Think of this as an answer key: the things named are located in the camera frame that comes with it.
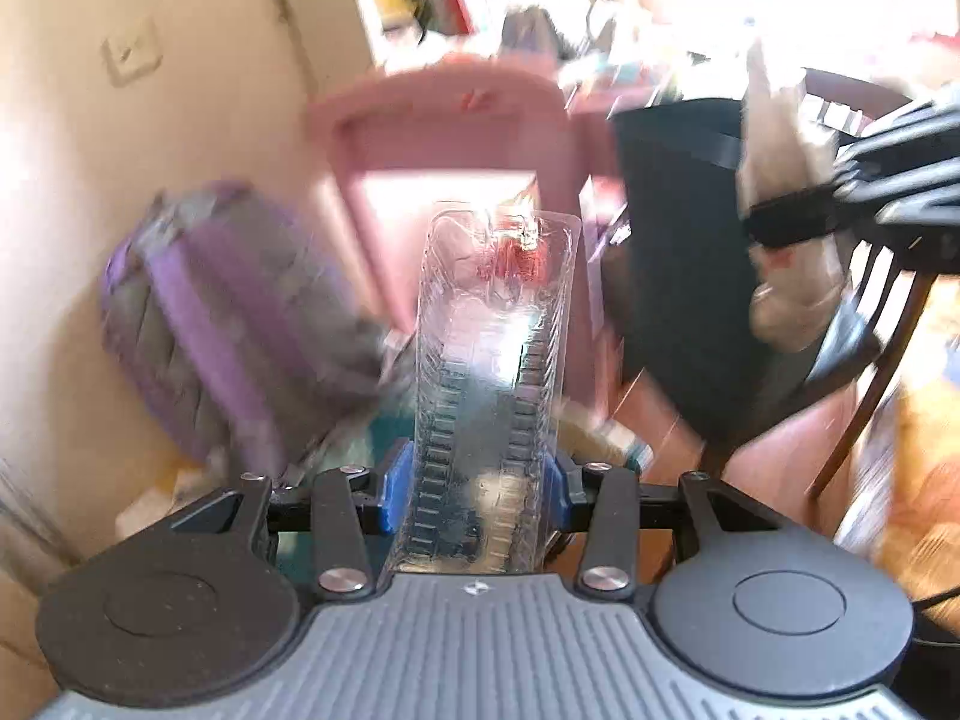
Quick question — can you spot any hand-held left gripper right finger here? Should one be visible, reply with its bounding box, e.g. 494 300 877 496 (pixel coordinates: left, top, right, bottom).
550 450 788 602

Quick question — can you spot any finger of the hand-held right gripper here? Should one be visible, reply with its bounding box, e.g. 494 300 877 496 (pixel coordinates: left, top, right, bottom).
829 86 960 185
739 184 960 275

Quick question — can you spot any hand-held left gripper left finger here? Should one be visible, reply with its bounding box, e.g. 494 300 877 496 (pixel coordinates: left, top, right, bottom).
161 439 413 602

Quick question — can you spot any clear plastic tray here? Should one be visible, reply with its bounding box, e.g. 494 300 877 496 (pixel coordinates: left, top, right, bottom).
385 202 584 595

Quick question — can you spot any dark plastic bin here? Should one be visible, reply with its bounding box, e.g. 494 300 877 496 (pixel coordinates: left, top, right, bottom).
611 96 886 455

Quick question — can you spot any wooden slatted chair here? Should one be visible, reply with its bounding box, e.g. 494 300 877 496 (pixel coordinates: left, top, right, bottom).
701 67 950 500

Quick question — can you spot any purple grey backpack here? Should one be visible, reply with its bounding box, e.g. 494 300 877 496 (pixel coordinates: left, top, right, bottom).
100 180 410 470

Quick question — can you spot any orange patterned cloth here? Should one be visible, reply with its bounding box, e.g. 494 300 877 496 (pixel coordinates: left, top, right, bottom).
874 300 960 605

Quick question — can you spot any pink desk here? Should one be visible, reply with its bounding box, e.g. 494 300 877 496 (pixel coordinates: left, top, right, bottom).
304 64 655 365

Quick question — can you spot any white bookshelf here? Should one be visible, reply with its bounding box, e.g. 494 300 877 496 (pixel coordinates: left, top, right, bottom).
337 0 496 80

